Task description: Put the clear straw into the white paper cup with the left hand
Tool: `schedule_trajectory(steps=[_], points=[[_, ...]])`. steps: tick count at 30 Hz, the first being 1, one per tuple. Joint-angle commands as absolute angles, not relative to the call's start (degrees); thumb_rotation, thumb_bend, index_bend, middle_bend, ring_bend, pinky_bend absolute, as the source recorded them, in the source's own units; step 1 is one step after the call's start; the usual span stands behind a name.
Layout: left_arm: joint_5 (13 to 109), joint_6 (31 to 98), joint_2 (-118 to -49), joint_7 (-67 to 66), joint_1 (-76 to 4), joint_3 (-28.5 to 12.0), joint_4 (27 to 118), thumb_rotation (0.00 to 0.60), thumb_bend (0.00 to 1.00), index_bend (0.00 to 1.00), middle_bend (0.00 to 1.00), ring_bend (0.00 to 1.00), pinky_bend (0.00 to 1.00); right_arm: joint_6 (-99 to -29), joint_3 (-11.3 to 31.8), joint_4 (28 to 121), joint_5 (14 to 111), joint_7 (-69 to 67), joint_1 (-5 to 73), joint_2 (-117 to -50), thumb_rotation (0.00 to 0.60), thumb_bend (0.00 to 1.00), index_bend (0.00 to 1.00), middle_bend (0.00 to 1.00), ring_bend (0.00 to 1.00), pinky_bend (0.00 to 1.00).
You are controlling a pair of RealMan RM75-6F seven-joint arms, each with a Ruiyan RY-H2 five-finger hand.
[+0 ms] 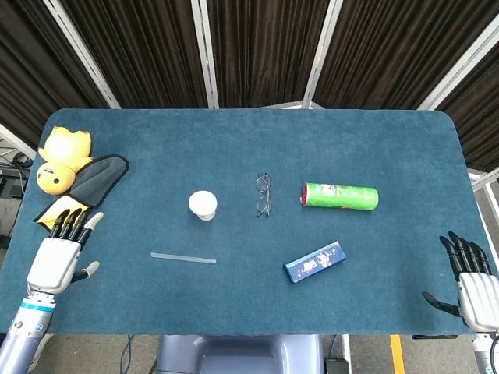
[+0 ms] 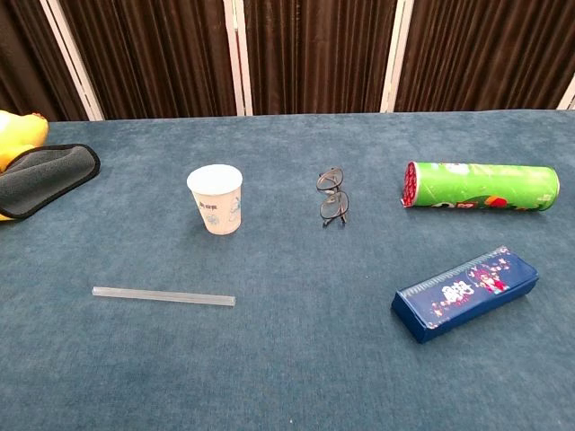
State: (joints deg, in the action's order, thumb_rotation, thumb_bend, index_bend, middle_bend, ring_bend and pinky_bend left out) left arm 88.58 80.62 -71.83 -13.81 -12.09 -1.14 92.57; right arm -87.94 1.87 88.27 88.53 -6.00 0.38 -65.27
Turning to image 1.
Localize dark brown curtain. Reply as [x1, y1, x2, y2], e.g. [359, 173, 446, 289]
[0, 0, 499, 172]

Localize blue floor cable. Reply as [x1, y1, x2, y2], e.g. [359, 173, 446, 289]
[119, 334, 136, 374]

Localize white paper cup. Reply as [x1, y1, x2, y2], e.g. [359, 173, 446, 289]
[188, 190, 218, 223]

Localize white curtain frame post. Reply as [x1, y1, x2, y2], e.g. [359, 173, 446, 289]
[302, 0, 344, 109]
[416, 15, 499, 112]
[42, 0, 121, 110]
[189, 0, 220, 109]

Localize yellow plush toy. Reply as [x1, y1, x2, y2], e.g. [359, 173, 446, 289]
[36, 125, 94, 196]

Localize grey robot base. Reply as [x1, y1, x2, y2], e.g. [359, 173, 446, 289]
[155, 334, 327, 374]

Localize blue printed pencil case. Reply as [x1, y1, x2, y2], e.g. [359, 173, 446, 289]
[283, 240, 348, 284]

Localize clear plastic strip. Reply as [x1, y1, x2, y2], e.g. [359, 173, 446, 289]
[150, 252, 218, 266]

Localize black floor box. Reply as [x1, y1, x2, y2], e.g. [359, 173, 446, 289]
[325, 358, 351, 374]

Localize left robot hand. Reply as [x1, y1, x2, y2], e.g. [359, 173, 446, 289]
[26, 212, 104, 295]

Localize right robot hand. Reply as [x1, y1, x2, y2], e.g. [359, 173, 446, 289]
[422, 231, 499, 333]

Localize grey and yellow cloth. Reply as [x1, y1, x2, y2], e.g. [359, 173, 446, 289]
[32, 153, 130, 231]

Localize green chips can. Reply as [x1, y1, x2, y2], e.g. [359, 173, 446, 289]
[299, 182, 380, 212]

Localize thin-framed eyeglasses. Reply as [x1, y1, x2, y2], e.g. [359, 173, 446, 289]
[255, 173, 273, 218]

